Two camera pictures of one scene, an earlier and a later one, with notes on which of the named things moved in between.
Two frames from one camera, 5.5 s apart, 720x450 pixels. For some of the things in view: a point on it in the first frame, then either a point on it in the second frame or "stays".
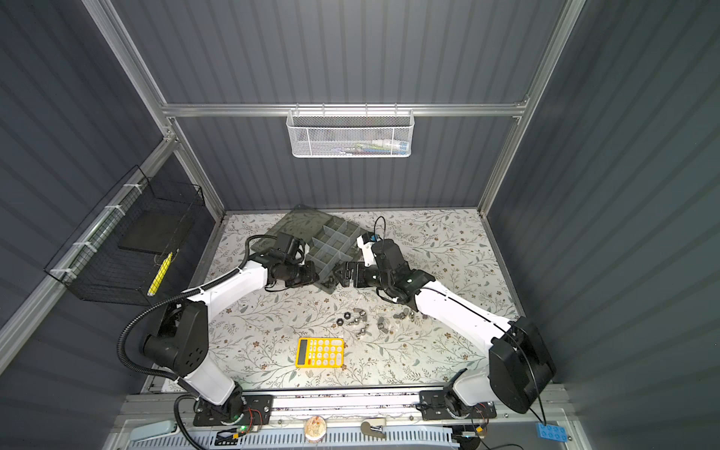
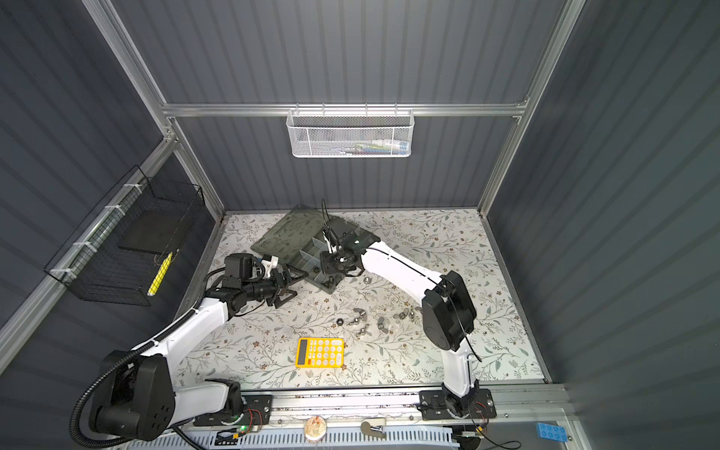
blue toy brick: [551, 432] stays
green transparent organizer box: [327, 241] stays
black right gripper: [360, 269] to [326, 266]
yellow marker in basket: [160, 275] stays
